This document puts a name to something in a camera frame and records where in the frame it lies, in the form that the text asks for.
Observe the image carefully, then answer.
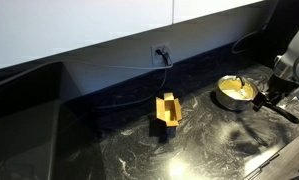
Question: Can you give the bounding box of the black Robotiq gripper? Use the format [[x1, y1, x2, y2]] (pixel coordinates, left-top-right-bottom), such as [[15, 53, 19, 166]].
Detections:
[[251, 73, 299, 113]]

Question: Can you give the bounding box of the round glass pot lid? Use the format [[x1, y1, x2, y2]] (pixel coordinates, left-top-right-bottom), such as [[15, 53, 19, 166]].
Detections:
[[217, 75, 259, 101]]

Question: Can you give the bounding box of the steel pot with black handle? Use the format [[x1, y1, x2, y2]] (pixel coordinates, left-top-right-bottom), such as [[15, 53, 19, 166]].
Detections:
[[216, 74, 299, 125]]

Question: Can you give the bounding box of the blue Barilla pasta box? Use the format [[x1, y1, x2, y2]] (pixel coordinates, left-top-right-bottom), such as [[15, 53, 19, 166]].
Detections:
[[154, 92, 183, 143]]

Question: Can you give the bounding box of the glossy black box appliance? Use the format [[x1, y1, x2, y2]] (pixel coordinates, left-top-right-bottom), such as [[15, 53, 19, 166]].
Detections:
[[0, 60, 107, 180]]

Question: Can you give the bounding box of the black looped cable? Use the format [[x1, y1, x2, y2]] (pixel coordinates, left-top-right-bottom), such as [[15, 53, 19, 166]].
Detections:
[[230, 29, 267, 56]]

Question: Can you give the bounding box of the black power cable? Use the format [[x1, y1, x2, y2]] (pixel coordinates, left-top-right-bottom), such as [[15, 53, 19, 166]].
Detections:
[[92, 47, 174, 111]]

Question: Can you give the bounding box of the white wall power outlet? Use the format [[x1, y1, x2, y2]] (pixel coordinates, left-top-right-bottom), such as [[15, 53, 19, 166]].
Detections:
[[151, 42, 173, 66]]

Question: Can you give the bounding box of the white wall cabinet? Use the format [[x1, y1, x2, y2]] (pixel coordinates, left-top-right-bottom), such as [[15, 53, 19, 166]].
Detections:
[[0, 0, 267, 73]]

